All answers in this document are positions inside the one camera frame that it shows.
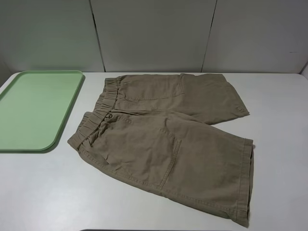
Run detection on khaki shorts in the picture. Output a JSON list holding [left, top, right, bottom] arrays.
[[68, 74, 253, 225]]

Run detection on green plastic tray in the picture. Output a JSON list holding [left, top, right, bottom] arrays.
[[0, 71, 84, 153]]

